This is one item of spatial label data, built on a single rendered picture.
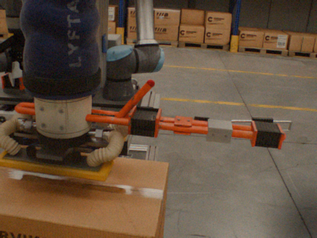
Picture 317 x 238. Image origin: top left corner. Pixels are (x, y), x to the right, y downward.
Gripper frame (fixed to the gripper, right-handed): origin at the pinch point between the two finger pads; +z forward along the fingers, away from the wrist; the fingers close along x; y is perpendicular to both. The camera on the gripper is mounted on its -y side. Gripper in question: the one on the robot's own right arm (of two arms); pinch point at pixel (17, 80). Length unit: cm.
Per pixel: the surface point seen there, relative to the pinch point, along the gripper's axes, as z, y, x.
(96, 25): -27, 40, -27
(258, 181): 119, 132, 136
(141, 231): 24, 58, -47
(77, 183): 23.8, 33.2, -28.3
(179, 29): 75, 26, 686
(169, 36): 95, 5, 684
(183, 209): 118, 69, 87
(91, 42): -22, 39, -28
